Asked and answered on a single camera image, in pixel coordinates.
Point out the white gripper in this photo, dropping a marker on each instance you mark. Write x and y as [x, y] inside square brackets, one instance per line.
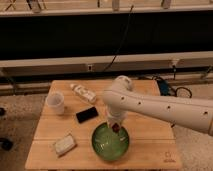
[115, 116]

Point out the dark red pepper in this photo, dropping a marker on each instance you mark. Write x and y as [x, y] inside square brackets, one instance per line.
[115, 128]

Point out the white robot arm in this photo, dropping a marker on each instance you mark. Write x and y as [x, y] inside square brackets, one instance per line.
[119, 97]

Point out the green ceramic bowl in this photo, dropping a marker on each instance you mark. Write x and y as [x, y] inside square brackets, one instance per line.
[107, 144]

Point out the black smartphone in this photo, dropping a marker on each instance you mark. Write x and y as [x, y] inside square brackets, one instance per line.
[87, 114]

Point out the wooden table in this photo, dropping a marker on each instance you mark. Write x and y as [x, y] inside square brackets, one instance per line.
[152, 143]

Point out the white sponge block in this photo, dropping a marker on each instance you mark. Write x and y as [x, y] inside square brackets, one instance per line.
[64, 145]

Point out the white plastic cup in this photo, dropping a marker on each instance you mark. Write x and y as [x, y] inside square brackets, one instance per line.
[55, 102]

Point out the blue box on floor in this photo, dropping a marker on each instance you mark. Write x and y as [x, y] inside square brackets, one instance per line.
[164, 88]

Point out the white wall outlet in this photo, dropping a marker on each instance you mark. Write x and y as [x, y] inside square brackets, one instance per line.
[90, 68]

